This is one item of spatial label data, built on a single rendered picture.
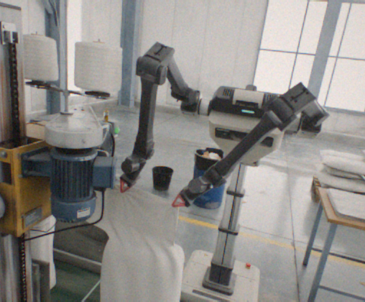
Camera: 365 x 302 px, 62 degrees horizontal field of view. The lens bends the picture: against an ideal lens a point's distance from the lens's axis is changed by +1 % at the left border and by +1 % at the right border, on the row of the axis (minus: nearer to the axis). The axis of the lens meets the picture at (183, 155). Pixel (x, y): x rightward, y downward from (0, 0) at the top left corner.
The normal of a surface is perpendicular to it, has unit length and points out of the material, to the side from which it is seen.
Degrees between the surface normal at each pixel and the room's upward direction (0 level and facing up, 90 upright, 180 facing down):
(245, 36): 90
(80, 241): 90
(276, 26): 90
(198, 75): 90
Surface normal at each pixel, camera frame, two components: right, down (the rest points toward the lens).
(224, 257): -0.29, 0.25
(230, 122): -0.10, -0.56
